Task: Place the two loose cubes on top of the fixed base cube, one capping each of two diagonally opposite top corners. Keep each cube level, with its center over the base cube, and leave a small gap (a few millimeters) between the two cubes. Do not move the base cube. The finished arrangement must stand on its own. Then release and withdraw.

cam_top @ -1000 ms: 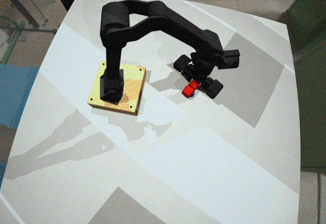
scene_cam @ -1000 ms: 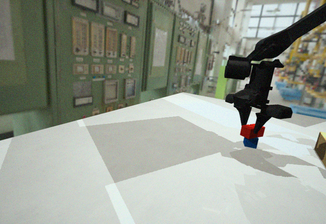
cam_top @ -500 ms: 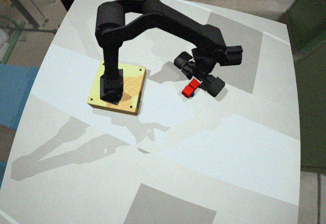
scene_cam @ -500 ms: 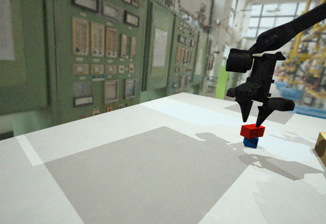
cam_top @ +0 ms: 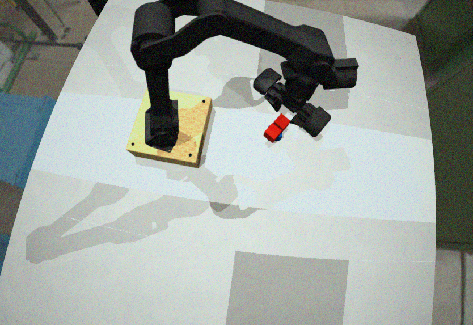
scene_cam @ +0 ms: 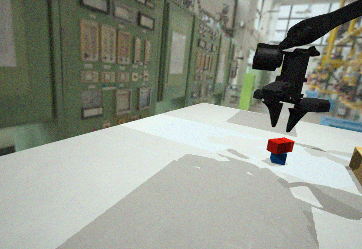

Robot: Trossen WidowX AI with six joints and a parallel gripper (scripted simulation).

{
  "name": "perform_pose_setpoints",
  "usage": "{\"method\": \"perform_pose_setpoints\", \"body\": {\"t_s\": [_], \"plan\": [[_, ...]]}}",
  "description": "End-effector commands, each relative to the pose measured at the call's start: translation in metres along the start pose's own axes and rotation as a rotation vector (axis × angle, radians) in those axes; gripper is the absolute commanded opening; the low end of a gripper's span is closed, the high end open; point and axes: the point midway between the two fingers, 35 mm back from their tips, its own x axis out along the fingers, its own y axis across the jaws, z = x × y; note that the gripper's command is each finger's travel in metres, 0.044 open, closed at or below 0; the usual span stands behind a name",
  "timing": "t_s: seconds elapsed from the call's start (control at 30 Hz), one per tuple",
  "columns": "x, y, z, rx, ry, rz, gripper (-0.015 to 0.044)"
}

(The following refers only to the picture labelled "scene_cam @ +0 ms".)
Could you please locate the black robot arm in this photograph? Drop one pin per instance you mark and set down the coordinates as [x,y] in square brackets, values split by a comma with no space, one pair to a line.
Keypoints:
[269,57]

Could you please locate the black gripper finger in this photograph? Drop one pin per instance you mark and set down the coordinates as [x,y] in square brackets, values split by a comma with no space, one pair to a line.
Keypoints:
[274,111]
[295,116]

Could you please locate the blue cube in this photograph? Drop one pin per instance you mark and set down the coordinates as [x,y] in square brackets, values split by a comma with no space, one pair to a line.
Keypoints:
[279,158]

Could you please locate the red cube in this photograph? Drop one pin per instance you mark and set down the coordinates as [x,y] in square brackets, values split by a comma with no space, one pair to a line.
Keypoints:
[289,144]
[276,146]

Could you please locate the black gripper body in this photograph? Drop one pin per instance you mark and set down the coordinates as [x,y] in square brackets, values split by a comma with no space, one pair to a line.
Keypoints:
[309,104]

